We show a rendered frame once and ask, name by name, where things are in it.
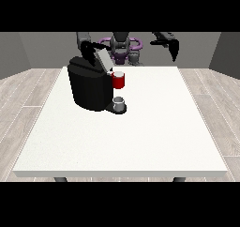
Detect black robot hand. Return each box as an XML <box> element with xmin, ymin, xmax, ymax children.
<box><xmin>80</xmin><ymin>40</ymin><xmax>101</xmax><ymax>67</ymax></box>
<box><xmin>149</xmin><ymin>38</ymin><xmax>181</xmax><ymax>63</ymax></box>

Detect pale grey machine lid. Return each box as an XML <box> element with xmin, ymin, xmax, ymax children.
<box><xmin>95</xmin><ymin>47</ymin><xmax>114</xmax><ymax>73</ymax></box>

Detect black coffee machine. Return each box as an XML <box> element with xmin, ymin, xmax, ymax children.
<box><xmin>67</xmin><ymin>55</ymin><xmax>128</xmax><ymax>115</ymax></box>

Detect small grey coffee pod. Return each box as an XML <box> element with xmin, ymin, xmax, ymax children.
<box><xmin>128</xmin><ymin>51</ymin><xmax>141</xmax><ymax>66</ymax></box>

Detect red pod holder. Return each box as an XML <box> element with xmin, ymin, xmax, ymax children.
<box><xmin>111</xmin><ymin>70</ymin><xmax>127</xmax><ymax>90</ymax></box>

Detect grey robot trunk purple rings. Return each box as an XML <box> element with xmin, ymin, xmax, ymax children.
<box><xmin>97</xmin><ymin>32</ymin><xmax>144</xmax><ymax>66</ymax></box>

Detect small grey cup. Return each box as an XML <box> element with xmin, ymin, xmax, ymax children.
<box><xmin>112</xmin><ymin>96</ymin><xmax>127</xmax><ymax>113</ymax></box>

